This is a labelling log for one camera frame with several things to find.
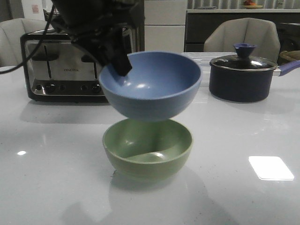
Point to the dark kitchen counter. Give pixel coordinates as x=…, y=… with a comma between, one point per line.
x=200, y=24

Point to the beige chair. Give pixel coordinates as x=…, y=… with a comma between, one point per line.
x=10, y=34
x=262, y=33

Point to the fruit bowl on counter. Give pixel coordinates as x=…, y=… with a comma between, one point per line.
x=250, y=4

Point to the dark blue saucepan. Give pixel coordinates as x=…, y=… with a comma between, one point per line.
x=245, y=85

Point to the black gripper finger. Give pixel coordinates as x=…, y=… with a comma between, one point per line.
x=116, y=53

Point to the glass pot lid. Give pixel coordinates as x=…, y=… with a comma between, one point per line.
x=243, y=60

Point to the white cabinet with poster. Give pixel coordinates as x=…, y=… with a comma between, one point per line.
x=164, y=26

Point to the black chrome four-slot toaster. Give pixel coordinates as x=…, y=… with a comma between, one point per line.
x=58, y=71

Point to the blue bowl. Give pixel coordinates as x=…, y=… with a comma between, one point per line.
x=159, y=86

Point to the beige chair right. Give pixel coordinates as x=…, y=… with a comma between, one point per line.
x=262, y=33

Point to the beige chair left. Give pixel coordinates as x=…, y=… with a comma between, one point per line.
x=10, y=34

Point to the green bowl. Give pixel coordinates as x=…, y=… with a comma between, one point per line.
x=147, y=151

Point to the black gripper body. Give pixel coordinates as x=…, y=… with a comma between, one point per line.
x=87, y=22

